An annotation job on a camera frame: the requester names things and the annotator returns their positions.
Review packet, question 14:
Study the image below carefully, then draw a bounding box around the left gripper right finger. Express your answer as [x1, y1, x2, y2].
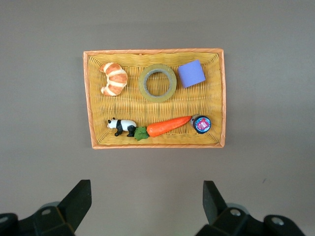
[195, 180, 306, 236]

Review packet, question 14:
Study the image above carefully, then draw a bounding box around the yellowish clear tape roll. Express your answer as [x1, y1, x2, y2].
[138, 63, 177, 103]

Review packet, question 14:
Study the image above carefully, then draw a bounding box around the small jar with black lid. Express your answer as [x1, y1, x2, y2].
[190, 114, 212, 135]

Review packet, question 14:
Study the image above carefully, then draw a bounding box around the toy carrot with green leaf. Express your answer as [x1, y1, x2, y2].
[134, 115, 192, 142]

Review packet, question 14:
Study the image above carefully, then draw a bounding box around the toy panda figurine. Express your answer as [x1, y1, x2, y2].
[106, 118, 137, 138]

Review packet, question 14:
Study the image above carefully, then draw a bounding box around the purple cylinder block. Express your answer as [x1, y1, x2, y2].
[177, 59, 206, 89]

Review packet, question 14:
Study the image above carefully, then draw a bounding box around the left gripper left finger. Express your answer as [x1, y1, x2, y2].
[0, 179, 93, 236]

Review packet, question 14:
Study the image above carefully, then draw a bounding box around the yellow wicker basket orange rim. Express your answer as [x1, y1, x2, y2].
[82, 48, 226, 149]

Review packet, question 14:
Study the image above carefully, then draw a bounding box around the toy croissant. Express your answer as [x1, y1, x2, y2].
[99, 62, 128, 97]

